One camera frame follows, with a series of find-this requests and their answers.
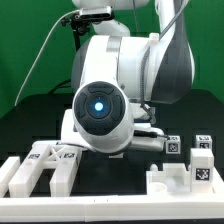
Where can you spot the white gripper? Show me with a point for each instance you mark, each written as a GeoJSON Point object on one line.
{"type": "Point", "coordinates": [140, 136]}

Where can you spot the white chair seat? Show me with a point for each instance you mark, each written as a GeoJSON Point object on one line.
{"type": "Point", "coordinates": [172, 178]}

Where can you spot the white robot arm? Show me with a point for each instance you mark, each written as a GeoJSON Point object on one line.
{"type": "Point", "coordinates": [116, 78]}

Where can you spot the white small chair part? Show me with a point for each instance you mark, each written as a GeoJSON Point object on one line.
{"type": "Point", "coordinates": [117, 156]}
{"type": "Point", "coordinates": [204, 141]}

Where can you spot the white U-shaped fence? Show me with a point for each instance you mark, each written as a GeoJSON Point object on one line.
{"type": "Point", "coordinates": [40, 206]}

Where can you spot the white chair back frame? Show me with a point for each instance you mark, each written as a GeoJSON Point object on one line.
{"type": "Point", "coordinates": [64, 160]}

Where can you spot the black camera stand pole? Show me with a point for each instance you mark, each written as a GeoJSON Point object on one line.
{"type": "Point", "coordinates": [79, 28]}

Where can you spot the black camera on stand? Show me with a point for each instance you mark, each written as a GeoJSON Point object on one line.
{"type": "Point", "coordinates": [96, 14]}

